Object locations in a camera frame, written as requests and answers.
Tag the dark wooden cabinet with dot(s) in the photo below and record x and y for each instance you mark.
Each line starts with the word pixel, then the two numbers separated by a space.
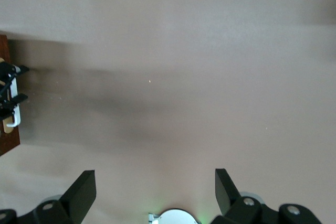
pixel 10 140

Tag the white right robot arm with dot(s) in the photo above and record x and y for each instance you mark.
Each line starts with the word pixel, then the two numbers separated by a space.
pixel 176 217

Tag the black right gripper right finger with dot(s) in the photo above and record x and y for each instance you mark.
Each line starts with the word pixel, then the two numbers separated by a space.
pixel 228 197

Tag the brown table cover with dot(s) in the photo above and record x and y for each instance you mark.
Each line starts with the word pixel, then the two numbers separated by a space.
pixel 183 77

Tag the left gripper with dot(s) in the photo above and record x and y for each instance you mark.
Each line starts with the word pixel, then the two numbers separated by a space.
pixel 4 72

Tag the light wood drawer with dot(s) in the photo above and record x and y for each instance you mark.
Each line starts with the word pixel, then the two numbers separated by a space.
pixel 15 113

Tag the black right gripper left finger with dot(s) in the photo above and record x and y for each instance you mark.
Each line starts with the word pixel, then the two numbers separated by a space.
pixel 76 200

